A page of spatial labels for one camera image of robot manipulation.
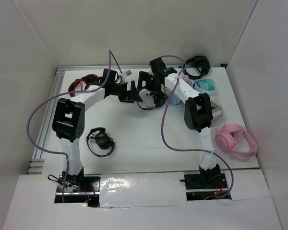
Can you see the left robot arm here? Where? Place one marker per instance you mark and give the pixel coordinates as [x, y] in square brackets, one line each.
[69, 118]

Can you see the grey white headphones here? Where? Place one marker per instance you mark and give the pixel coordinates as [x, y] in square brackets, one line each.
[217, 109]

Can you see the black headphones at back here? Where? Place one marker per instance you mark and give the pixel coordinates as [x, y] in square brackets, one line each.
[201, 64]

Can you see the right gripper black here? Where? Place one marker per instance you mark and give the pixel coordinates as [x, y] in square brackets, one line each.
[144, 76]

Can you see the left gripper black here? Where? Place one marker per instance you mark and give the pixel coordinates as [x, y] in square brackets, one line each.
[133, 95]

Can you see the pink blue cat-ear headphones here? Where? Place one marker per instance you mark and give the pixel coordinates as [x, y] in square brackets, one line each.
[175, 100]

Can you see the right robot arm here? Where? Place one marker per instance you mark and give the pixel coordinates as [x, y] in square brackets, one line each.
[197, 117]

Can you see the small black folded headphones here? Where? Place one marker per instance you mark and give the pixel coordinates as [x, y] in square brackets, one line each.
[102, 139]

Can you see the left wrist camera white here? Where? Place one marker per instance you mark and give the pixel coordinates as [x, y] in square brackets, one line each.
[124, 75]

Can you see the red black headphones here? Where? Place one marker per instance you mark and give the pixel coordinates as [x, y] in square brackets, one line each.
[84, 82]

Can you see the glossy white tape sheet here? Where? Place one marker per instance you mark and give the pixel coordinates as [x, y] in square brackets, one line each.
[142, 190]

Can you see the teal white headphones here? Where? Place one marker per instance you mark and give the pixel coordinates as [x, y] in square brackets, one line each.
[205, 86]

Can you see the black wired headphones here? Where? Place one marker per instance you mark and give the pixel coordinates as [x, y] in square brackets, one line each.
[151, 100]

